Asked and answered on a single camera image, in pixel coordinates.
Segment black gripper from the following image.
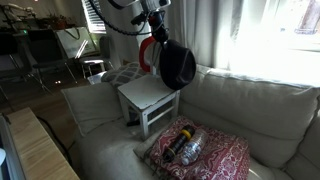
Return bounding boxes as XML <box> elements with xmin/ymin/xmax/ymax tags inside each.
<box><xmin>147</xmin><ymin>9</ymin><xmax>170</xmax><ymax>44</ymax></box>

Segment small white wooden chair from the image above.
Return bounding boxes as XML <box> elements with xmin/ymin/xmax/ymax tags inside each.
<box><xmin>117</xmin><ymin>64</ymin><xmax>181</xmax><ymax>141</ymax></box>

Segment small black object under chair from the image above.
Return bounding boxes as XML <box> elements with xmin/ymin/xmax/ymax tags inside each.
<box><xmin>126</xmin><ymin>119</ymin><xmax>141</xmax><ymax>127</ymax></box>

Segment black folding chair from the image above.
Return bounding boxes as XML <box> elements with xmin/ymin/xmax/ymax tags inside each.
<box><xmin>23</xmin><ymin>28</ymin><xmax>78</xmax><ymax>86</ymax></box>

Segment grey lattice patterned pillow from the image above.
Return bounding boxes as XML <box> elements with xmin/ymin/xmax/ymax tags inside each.
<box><xmin>100</xmin><ymin>61</ymin><xmax>151</xmax><ymax>89</ymax></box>

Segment white window blinds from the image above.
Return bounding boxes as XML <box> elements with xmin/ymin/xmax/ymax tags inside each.
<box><xmin>81</xmin><ymin>0</ymin><xmax>108</xmax><ymax>34</ymax></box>

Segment small white stool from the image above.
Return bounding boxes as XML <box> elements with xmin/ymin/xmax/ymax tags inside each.
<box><xmin>78</xmin><ymin>56</ymin><xmax>106</xmax><ymax>80</ymax></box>

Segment white tote bag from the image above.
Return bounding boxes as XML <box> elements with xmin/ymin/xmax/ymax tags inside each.
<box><xmin>54</xmin><ymin>26</ymin><xmax>98</xmax><ymax>60</ymax></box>

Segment plain beige pillow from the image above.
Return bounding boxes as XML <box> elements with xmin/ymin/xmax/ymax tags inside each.
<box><xmin>61</xmin><ymin>81</ymin><xmax>124</xmax><ymax>138</ymax></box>

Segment potted plant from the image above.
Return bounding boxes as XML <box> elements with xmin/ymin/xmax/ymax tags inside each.
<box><xmin>46</xmin><ymin>13</ymin><xmax>72</xmax><ymax>31</ymax></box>

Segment clear plastic water bottle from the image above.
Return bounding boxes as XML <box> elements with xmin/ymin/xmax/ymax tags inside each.
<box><xmin>180</xmin><ymin>129</ymin><xmax>209</xmax><ymax>167</ymax></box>

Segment cream fabric sofa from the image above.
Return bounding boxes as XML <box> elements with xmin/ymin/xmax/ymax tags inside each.
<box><xmin>71</xmin><ymin>63</ymin><xmax>320</xmax><ymax>180</ymax></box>

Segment light wooden table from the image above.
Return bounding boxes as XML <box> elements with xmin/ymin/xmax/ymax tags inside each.
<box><xmin>6</xmin><ymin>106</ymin><xmax>81</xmax><ymax>180</ymax></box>

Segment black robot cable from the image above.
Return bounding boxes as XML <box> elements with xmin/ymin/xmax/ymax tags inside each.
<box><xmin>87</xmin><ymin>0</ymin><xmax>155</xmax><ymax>37</ymax></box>

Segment black floor cable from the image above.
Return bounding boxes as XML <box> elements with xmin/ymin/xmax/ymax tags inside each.
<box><xmin>35</xmin><ymin>115</ymin><xmax>73</xmax><ymax>165</ymax></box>

